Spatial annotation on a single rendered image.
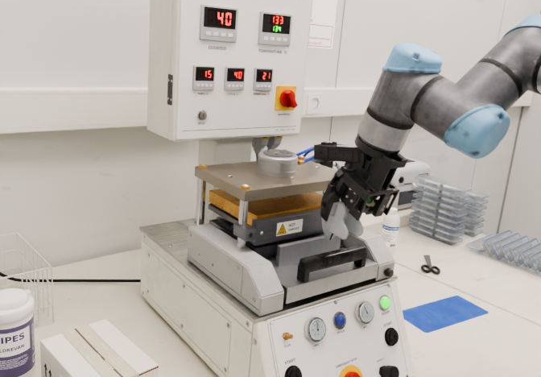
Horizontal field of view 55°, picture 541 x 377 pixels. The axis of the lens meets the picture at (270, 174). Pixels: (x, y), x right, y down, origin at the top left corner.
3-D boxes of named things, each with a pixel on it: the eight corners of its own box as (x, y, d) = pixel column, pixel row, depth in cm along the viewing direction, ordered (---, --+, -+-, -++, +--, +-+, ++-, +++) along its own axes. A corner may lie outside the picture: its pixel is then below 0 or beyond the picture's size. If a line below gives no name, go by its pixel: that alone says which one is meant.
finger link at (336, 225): (332, 259, 89) (351, 217, 84) (311, 237, 93) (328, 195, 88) (344, 256, 91) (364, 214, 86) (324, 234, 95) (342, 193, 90)
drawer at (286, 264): (199, 246, 110) (200, 211, 108) (282, 230, 123) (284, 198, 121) (285, 308, 87) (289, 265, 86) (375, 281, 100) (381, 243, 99)
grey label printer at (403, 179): (346, 194, 207) (351, 151, 203) (381, 188, 219) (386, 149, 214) (394, 213, 188) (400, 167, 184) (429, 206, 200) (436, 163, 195)
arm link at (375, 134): (356, 105, 80) (391, 105, 85) (345, 131, 83) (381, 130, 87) (389, 130, 76) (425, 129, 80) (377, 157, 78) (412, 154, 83)
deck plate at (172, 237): (138, 229, 119) (138, 225, 119) (263, 209, 140) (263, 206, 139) (253, 324, 84) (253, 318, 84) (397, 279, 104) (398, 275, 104)
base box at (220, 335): (139, 298, 123) (141, 229, 119) (268, 267, 146) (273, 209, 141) (276, 445, 82) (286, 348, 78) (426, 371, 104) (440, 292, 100)
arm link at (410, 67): (430, 63, 70) (382, 37, 74) (397, 134, 75) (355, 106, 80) (460, 63, 75) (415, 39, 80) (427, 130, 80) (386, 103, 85)
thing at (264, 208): (208, 209, 107) (210, 163, 105) (291, 196, 120) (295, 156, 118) (255, 237, 94) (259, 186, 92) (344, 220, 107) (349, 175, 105)
